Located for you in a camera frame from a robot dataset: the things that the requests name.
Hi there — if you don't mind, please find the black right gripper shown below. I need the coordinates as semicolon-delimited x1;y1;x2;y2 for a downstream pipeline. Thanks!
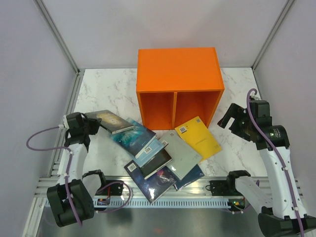
218;103;255;142

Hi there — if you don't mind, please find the Alice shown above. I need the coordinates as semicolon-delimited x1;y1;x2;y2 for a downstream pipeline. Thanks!
85;110;134;135

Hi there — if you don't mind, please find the teal ocean cover book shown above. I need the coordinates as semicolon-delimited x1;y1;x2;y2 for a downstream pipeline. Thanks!
112;118;157;158

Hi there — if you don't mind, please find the light blue book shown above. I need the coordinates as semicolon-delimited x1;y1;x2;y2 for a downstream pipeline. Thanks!
135;139;164;167

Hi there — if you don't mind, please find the black cover book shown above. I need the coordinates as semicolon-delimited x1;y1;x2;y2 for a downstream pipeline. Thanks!
140;149;172;180

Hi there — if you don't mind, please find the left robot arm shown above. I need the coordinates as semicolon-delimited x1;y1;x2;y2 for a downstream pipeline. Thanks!
46;112;108;227

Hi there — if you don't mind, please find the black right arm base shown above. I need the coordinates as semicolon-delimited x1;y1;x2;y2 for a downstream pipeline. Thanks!
205;180;230;197

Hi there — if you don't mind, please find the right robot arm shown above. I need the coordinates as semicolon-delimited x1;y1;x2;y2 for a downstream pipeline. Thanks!
218;100;316;237

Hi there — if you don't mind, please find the yellow book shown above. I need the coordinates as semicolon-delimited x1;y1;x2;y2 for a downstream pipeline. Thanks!
175;116;222;162

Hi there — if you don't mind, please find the grey-green book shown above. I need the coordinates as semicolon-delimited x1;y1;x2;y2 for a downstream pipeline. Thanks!
159;131;202;180

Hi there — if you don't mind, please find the dark blue book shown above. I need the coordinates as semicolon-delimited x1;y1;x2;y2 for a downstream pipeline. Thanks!
173;164;204;191

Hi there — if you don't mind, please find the orange wooden shelf box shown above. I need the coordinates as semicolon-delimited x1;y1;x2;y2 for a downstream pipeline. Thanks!
136;47;225;130

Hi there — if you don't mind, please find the dark galaxy cover book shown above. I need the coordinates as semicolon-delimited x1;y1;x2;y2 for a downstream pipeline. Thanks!
124;161;176;204

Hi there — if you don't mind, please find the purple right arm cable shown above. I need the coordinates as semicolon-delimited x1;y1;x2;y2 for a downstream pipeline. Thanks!
247;88;307;237

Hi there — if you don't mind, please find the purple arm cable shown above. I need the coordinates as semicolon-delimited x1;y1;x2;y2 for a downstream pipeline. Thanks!
26;125;83;227
247;88;307;237

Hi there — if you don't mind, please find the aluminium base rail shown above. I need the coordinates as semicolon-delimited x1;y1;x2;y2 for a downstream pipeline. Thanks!
22;175;304;237

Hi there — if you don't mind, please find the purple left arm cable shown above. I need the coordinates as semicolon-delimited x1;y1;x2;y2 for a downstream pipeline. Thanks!
26;125;83;227

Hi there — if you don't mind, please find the white slotted cable duct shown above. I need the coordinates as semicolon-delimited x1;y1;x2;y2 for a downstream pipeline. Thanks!
93;197;231;209

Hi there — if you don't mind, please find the right aluminium frame post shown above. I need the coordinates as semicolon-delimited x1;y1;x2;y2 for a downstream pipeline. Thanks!
251;0;296;72

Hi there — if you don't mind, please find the aluminium frame post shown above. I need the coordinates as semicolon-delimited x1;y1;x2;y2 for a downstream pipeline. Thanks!
34;0;80;75
251;0;296;72

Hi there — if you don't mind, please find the left aluminium frame post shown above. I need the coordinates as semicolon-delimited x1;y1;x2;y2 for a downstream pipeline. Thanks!
34;0;80;75

